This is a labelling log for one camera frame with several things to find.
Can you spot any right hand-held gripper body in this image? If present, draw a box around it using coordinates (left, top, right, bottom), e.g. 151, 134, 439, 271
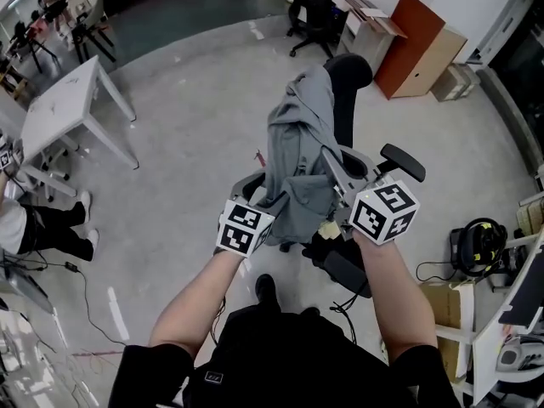
329, 170, 421, 246

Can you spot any red-brown wooden panel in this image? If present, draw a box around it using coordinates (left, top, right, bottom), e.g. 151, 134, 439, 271
373, 0, 446, 100

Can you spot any black looped cable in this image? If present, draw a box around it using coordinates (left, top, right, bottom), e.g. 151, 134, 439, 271
415, 260, 459, 283

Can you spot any light grey black-legged chair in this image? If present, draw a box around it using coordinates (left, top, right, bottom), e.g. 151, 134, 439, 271
70, 0, 118, 65

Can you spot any cream crumpled cloth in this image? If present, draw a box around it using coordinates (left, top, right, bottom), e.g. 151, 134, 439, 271
316, 221, 342, 241

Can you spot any black floor cable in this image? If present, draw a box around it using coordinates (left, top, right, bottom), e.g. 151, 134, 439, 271
76, 265, 128, 348

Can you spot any white office desk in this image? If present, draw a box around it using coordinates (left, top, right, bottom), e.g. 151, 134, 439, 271
470, 227, 544, 405

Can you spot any person's black shirt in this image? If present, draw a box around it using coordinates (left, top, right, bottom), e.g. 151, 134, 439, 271
108, 306, 462, 408

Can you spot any grey wood cabinet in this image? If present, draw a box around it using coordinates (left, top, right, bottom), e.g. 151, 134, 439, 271
339, 10, 400, 75

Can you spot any white rectangular table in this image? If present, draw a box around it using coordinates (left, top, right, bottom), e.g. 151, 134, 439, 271
20, 54, 140, 199

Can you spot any beige cardboard box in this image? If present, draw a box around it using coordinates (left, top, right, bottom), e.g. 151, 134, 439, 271
452, 62, 482, 94
431, 65, 471, 103

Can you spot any grey shirt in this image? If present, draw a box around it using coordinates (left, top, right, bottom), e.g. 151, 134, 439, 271
265, 64, 346, 247

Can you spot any spare grey hand-held gripper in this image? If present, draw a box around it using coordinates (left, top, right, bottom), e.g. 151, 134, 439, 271
495, 333, 544, 372

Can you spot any dark glass door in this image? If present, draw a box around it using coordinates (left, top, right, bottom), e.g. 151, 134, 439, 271
488, 14, 544, 178

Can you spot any person's right forearm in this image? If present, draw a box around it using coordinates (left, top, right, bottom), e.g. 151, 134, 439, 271
352, 229, 439, 363

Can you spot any black armrest office chair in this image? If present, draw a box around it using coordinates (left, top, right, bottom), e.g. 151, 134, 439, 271
279, 53, 427, 300

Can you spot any thin black cable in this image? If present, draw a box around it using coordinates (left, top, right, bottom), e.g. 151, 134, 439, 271
329, 282, 371, 344

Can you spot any dark grey laptop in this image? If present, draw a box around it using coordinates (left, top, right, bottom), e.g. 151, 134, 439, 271
497, 265, 544, 329

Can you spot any person's left forearm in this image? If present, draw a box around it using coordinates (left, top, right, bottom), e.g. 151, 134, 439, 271
148, 248, 248, 360

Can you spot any stack of wood sample boards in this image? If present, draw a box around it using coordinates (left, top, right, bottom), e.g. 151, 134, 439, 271
339, 0, 408, 38

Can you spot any person's black left shoe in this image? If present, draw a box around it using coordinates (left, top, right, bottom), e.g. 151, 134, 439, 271
254, 273, 279, 310

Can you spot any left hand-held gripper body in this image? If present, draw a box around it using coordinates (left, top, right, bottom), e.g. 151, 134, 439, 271
215, 195, 277, 258

